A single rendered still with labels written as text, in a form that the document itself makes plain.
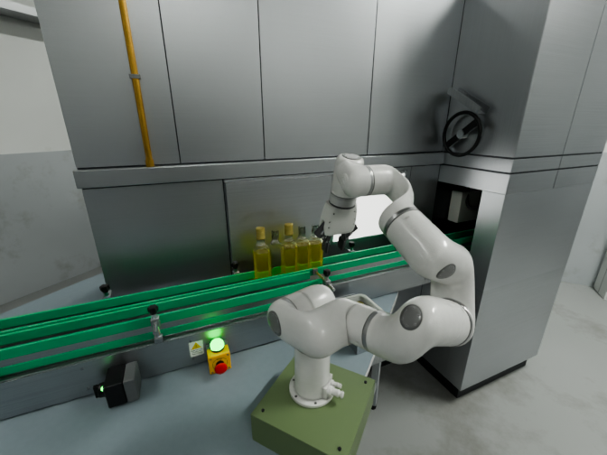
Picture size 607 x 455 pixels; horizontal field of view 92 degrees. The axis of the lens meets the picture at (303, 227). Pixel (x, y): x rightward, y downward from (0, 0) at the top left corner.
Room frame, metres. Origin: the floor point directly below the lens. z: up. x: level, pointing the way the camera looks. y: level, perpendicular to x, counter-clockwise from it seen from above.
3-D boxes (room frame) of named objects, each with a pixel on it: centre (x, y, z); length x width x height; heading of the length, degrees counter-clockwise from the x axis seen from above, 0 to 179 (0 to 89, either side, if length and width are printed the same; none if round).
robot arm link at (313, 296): (0.62, -0.02, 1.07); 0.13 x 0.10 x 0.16; 130
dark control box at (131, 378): (0.68, 0.55, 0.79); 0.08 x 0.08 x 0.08; 23
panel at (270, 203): (1.32, -0.11, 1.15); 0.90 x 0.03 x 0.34; 113
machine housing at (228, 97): (1.77, -0.16, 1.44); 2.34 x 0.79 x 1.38; 113
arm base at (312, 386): (0.62, -0.04, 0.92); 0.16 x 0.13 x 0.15; 68
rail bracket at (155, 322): (0.74, 0.45, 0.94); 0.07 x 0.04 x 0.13; 23
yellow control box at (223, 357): (0.79, 0.29, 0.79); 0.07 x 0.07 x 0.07; 23
